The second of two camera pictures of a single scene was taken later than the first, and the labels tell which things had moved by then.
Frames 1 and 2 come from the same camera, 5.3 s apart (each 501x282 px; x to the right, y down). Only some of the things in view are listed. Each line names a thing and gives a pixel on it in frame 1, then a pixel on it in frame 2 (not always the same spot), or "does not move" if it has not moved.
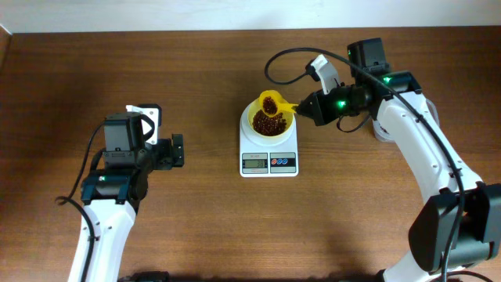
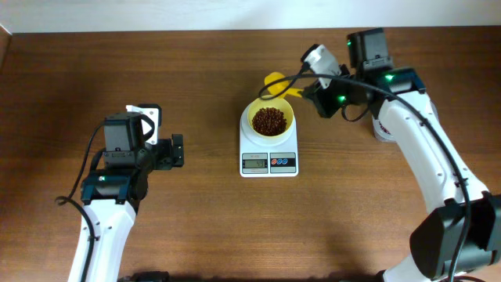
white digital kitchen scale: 268,157 does not move
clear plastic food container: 383,135 does not move
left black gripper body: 176,149 does not move
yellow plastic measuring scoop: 282,105 -> 279,87
